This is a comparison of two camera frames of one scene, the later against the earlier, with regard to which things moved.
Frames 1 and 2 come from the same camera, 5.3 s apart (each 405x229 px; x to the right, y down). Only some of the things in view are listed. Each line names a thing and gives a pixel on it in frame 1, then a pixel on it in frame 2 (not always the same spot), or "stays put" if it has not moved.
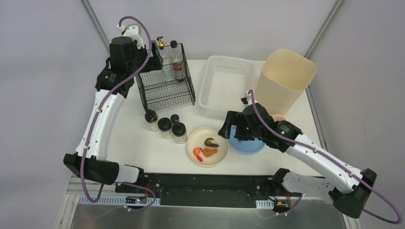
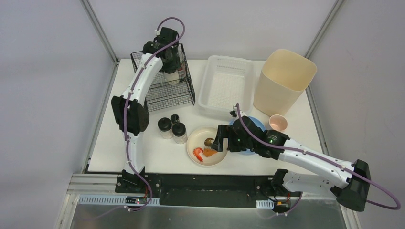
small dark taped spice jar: (175, 119) stays put
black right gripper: (228, 127) → (220, 138)
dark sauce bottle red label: (177, 62) stays put
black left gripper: (154, 59) → (172, 65)
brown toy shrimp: (207, 143) stays put
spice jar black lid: (151, 118) → (170, 71)
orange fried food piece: (208, 152) stays put
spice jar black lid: (179, 133) stays put
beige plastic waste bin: (284, 76) stays put
